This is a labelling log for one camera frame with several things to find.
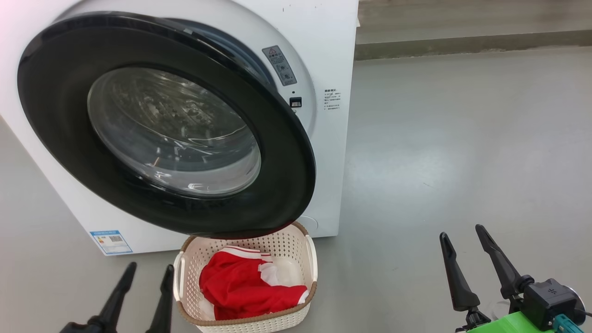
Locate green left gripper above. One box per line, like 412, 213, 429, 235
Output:
59, 262, 175, 333

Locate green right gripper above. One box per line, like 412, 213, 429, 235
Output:
439, 224, 558, 333

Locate red and white garment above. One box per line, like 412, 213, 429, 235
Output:
199, 246, 309, 321

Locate black round glass washer door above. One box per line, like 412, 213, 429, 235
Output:
17, 12, 316, 239

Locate cream basket with brown rim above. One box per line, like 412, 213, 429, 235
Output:
173, 221, 319, 333

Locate white front-load washing machine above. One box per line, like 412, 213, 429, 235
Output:
0, 0, 359, 256

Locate blue energy label sticker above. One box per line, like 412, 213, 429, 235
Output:
89, 230, 133, 256

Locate grey warning sticker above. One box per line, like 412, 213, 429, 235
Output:
262, 45, 297, 86

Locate right black cable teal connector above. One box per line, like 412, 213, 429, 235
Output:
553, 314, 584, 333

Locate grey wall skirting strip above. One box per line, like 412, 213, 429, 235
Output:
355, 30, 592, 61

